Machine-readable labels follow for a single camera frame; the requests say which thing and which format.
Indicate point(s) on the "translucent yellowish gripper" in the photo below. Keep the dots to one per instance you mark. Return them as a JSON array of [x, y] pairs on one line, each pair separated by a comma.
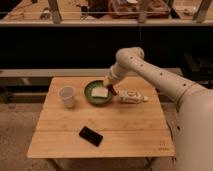
[[108, 81]]

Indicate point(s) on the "translucent white cup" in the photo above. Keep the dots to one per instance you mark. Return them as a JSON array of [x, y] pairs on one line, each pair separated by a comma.
[[67, 95]]

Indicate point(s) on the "white sponge piece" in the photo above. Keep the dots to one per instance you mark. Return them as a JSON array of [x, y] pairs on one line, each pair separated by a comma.
[[99, 92]]

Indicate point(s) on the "black smartphone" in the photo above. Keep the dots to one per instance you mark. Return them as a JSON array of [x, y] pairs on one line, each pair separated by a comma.
[[91, 136]]

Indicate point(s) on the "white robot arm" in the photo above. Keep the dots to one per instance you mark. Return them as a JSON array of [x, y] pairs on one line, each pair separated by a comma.
[[194, 143]]

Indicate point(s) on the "green bowl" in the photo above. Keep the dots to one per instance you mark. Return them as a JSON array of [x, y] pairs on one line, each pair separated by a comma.
[[96, 100]]

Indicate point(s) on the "wooden folding table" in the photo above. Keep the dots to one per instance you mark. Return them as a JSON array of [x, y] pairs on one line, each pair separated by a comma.
[[128, 130]]

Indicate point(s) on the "background workbench shelf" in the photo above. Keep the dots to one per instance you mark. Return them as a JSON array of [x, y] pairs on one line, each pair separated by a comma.
[[106, 12]]

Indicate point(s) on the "white tube bottle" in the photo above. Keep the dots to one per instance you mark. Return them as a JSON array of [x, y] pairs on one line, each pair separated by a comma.
[[133, 97]]

